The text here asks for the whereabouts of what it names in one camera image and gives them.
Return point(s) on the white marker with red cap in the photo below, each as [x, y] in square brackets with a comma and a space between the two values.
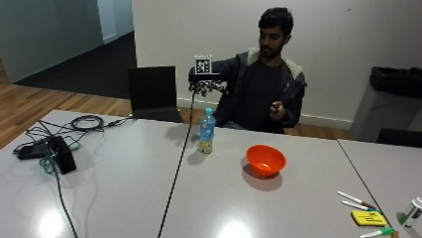
[356, 199]

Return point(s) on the clear bottle with blue label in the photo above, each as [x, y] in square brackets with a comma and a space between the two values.
[207, 132]

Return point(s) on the black box device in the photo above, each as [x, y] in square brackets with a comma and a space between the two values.
[63, 155]

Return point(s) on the black chair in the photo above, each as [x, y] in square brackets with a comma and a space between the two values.
[153, 94]

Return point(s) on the white marker cube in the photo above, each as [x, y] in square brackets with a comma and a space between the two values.
[203, 65]

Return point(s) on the dark chair back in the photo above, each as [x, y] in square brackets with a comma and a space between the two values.
[400, 137]

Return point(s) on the white marker with green cap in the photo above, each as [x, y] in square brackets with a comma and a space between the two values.
[376, 233]

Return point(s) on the flat black device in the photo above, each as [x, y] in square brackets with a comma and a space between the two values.
[31, 151]

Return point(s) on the white marker with green tip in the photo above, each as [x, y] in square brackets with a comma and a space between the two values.
[360, 206]

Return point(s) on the orange plastic bowl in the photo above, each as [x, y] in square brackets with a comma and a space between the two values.
[265, 160]

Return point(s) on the small white bottle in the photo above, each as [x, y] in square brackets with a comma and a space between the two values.
[412, 212]

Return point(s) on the yellow sticky note pad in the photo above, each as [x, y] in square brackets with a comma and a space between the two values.
[368, 218]

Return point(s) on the grey bin with black bag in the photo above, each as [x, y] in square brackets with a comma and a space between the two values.
[389, 105]

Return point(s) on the the person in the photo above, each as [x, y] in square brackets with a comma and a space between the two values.
[259, 86]

